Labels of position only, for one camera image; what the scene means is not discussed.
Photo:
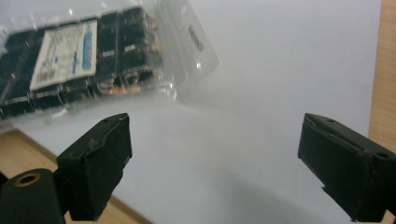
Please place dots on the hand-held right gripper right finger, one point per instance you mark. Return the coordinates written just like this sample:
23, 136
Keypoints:
351, 174

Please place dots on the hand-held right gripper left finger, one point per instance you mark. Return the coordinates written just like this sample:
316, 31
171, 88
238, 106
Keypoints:
93, 168

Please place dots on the white mat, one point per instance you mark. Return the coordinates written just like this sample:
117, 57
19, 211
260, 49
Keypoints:
249, 124

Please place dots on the clear plastic bag of black parts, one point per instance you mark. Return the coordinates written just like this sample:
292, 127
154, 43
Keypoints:
93, 59

